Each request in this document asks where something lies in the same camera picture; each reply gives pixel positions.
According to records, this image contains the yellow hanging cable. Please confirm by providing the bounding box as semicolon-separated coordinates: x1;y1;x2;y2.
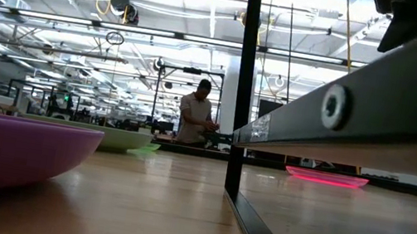
332;0;364;75

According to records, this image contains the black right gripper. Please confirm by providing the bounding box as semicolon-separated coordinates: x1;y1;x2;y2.
365;0;417;58

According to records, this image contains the translucent red plate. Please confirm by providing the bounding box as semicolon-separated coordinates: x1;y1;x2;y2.
283;164;371;192

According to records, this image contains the black metal table frame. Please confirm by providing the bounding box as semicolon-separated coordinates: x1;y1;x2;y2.
151;139;417;200

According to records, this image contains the teal plate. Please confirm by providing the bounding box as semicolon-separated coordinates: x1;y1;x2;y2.
16;111;155;159

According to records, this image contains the white shelf label sticker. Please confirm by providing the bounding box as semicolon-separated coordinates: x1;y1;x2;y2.
248;111;273;146

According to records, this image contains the person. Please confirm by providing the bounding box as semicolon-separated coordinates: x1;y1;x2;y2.
172;75;228;151

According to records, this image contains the black rack frame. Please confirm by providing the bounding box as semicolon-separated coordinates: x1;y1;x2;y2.
209;0;417;234

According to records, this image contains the black hanging cable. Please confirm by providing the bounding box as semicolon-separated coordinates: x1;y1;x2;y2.
272;0;307;105

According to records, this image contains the translucent green plate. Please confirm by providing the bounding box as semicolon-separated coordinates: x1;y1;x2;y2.
127;139;162;158

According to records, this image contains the black ceiling cord reel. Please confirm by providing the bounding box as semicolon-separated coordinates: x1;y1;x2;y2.
92;0;144;27

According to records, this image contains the black background monitor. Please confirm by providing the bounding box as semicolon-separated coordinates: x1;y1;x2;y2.
257;99;284;122

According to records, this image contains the silver shelf bolt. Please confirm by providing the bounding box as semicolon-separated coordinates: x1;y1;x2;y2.
318;82;355;134

